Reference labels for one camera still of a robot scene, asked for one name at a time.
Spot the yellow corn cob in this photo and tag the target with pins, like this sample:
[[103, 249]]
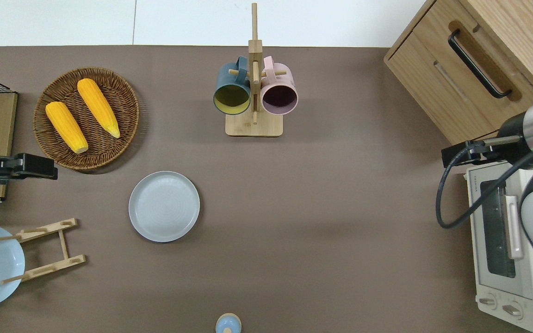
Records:
[[97, 106], [66, 127]]

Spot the wooden drawer cabinet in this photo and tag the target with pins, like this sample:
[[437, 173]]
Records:
[[433, 92]]

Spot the white toaster oven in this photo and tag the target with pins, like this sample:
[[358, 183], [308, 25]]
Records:
[[493, 286]]

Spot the brown wicker basket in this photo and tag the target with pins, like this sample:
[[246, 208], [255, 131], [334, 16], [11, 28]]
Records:
[[109, 152]]

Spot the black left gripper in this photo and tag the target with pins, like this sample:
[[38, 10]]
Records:
[[35, 166]]

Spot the teal mug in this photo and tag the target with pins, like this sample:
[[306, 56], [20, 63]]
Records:
[[229, 81]]

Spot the small blue beige jar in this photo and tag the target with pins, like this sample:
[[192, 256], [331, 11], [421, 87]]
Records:
[[228, 324]]

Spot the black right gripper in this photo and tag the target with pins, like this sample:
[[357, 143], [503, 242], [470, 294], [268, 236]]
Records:
[[449, 152]]

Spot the pink mug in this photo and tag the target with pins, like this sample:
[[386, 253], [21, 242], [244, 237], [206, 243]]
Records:
[[280, 81]]

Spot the wooden mug rack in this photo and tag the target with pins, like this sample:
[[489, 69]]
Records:
[[253, 127]]

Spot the oven knob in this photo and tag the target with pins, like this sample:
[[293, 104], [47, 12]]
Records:
[[487, 301], [511, 310]]

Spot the gray round plate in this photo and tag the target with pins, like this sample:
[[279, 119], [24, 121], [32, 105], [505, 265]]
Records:
[[164, 206]]

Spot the wooden plate rack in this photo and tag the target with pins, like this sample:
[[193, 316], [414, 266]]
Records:
[[64, 245]]

